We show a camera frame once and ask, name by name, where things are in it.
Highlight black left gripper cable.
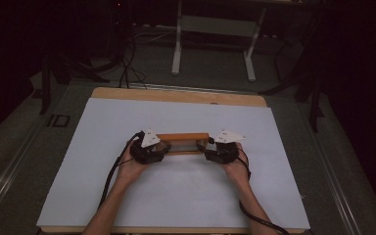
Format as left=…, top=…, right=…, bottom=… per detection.
left=97, top=130, right=146, bottom=211

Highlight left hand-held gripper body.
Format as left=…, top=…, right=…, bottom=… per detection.
left=129, top=127, right=170, bottom=165

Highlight white metal table frame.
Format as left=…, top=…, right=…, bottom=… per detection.
left=170, top=0, right=268, bottom=83

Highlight person's left hand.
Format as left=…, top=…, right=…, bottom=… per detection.
left=116, top=143, right=152, bottom=189

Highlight white table mat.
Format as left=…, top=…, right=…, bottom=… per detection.
left=36, top=97, right=311, bottom=231

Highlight black floor cables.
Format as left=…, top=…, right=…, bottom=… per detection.
left=117, top=30, right=149, bottom=90

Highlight aluminium floor rail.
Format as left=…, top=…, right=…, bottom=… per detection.
left=0, top=121, right=45, bottom=226
left=302, top=107, right=361, bottom=235

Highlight person's right hand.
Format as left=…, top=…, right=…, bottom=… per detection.
left=220, top=142, right=252, bottom=190

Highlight black tripod stand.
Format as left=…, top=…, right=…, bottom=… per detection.
left=258, top=19, right=326, bottom=134

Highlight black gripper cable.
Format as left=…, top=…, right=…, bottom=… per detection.
left=97, top=130, right=146, bottom=211
left=236, top=147, right=291, bottom=235

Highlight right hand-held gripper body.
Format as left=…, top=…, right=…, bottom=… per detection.
left=204, top=129, right=247, bottom=165

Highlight orange wooden bar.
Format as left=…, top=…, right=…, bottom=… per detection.
left=157, top=132, right=212, bottom=157

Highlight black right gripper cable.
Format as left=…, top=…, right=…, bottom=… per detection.
left=236, top=147, right=291, bottom=235

